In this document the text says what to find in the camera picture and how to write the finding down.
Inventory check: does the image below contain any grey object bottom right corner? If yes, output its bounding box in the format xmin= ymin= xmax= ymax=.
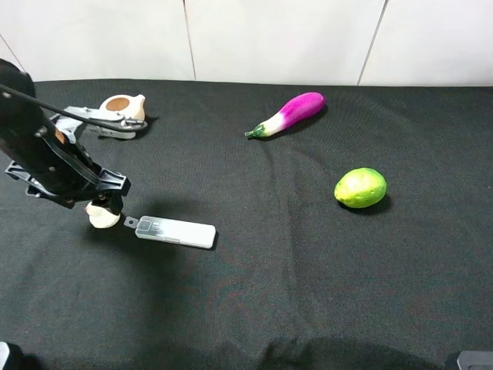
xmin=457 ymin=351 xmax=493 ymax=370

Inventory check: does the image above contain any cream ceramic teapot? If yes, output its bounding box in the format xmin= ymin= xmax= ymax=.
xmin=99 ymin=94 xmax=146 ymax=121

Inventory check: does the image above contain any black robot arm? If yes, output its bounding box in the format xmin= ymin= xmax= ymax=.
xmin=1 ymin=59 xmax=130 ymax=215

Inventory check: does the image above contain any grey object corner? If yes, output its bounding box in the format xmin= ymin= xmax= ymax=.
xmin=0 ymin=341 xmax=11 ymax=370
xmin=457 ymin=351 xmax=493 ymax=370

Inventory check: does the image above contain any small white teapot lid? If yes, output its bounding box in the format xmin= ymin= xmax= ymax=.
xmin=85 ymin=203 xmax=120 ymax=229

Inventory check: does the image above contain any grey object bottom left corner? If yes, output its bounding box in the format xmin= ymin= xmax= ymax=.
xmin=0 ymin=341 xmax=11 ymax=370

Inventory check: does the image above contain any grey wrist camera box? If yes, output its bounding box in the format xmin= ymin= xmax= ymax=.
xmin=50 ymin=106 xmax=148 ymax=143

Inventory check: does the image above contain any dark green table cloth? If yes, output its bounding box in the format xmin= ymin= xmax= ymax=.
xmin=1 ymin=80 xmax=492 ymax=369

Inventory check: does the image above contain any purple toy eggplant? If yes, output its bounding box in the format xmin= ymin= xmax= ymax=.
xmin=244 ymin=92 xmax=326 ymax=139

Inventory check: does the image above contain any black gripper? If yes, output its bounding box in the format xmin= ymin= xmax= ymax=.
xmin=4 ymin=117 xmax=130 ymax=214

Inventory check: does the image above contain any green lime fruit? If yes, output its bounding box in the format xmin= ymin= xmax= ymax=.
xmin=334 ymin=167 xmax=387 ymax=209

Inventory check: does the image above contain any white rectangular plastic case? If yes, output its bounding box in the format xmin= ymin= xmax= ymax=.
xmin=124 ymin=216 xmax=216 ymax=250

